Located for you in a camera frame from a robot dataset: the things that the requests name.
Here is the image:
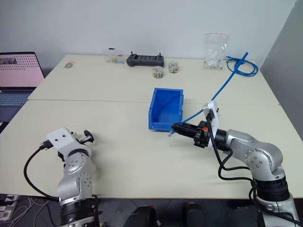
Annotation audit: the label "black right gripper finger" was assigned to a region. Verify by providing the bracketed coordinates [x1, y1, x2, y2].
[172, 122, 201, 133]
[170, 127, 199, 141]

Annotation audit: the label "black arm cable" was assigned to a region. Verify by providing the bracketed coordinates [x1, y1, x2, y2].
[23, 140, 61, 202]
[205, 110, 303, 225]

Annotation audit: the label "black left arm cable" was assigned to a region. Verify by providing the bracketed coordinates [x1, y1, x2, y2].
[23, 140, 61, 202]

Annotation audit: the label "coiled blue ethernet cable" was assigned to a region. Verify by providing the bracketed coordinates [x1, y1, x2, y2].
[225, 55, 259, 77]

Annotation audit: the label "clear box of colourful bits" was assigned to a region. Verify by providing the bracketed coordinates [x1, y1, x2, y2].
[102, 47, 126, 65]

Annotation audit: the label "black handheld remote controller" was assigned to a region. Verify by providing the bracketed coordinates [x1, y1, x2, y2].
[125, 52, 165, 68]

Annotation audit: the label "white power strip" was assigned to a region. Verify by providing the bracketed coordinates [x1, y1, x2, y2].
[0, 193, 18, 221]

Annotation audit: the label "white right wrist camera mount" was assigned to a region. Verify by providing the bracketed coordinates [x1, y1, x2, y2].
[202, 100, 221, 150]

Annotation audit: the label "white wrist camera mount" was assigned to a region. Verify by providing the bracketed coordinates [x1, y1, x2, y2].
[202, 100, 221, 150]
[46, 127, 92, 157]

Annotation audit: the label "dark rounded shape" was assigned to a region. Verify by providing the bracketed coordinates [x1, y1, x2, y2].
[123, 205, 157, 227]
[181, 201, 205, 227]

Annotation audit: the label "clear bag of white couplers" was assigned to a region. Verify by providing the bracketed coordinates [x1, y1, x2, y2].
[202, 33, 230, 70]

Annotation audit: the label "long blue ethernet cable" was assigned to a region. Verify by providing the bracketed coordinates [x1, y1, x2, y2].
[180, 50, 250, 126]

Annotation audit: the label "white floor cables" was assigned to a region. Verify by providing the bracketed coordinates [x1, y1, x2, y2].
[9, 196, 52, 227]

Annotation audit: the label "open grey laptop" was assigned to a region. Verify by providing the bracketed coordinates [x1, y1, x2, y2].
[0, 52, 46, 123]

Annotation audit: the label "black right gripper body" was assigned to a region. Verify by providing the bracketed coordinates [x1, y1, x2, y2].
[193, 120, 212, 149]

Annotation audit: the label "blue plastic bin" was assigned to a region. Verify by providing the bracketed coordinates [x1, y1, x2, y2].
[148, 87, 185, 132]

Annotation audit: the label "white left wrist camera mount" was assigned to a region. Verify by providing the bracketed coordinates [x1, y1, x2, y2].
[46, 127, 92, 157]

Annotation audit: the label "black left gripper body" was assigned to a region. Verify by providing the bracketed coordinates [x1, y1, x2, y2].
[71, 129, 95, 144]

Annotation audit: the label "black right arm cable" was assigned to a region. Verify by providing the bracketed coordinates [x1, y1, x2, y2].
[205, 110, 303, 225]

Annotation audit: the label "round clear jar of beads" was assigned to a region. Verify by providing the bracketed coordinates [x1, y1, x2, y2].
[151, 66, 165, 79]
[168, 61, 180, 74]

